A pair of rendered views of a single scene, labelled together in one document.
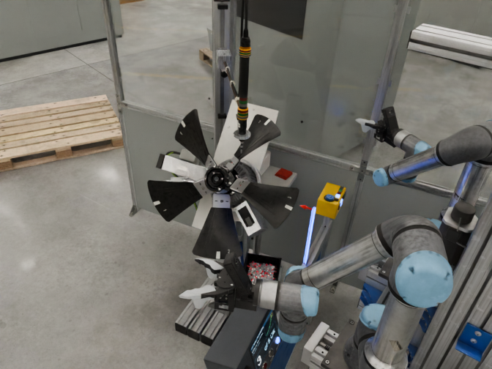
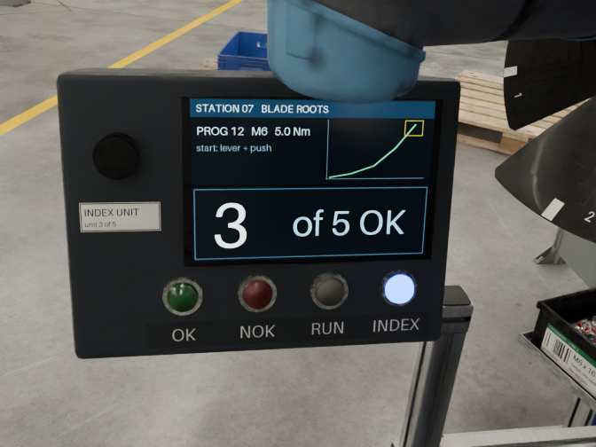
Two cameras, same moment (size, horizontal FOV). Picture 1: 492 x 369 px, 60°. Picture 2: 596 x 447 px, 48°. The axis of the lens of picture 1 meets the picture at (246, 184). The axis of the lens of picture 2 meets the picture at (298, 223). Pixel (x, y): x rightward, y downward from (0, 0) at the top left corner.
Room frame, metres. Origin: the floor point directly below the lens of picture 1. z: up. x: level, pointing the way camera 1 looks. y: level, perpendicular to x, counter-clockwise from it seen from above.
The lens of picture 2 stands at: (0.53, -0.40, 1.38)
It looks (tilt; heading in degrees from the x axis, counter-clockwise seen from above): 29 degrees down; 55
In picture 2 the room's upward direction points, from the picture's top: 4 degrees clockwise
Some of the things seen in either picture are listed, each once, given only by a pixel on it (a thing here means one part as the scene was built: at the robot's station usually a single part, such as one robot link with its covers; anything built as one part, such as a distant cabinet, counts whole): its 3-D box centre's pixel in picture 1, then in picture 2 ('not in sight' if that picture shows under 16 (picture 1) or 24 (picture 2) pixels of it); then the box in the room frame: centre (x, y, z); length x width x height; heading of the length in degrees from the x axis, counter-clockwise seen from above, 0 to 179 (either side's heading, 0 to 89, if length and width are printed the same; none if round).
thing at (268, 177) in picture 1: (261, 176); not in sight; (2.10, -0.09, 0.85); 0.36 x 0.24 x 0.03; 66
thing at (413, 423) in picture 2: not in sight; (432, 380); (0.92, -0.09, 0.96); 0.03 x 0.03 x 0.20; 66
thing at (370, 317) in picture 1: (377, 329); not in sight; (0.81, -0.43, 1.20); 0.13 x 0.12 x 0.14; 171
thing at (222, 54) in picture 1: (223, 58); not in sight; (2.16, 0.15, 1.53); 0.10 x 0.07 x 0.09; 11
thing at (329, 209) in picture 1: (330, 201); not in sight; (1.67, -0.42, 1.02); 0.16 x 0.10 x 0.11; 156
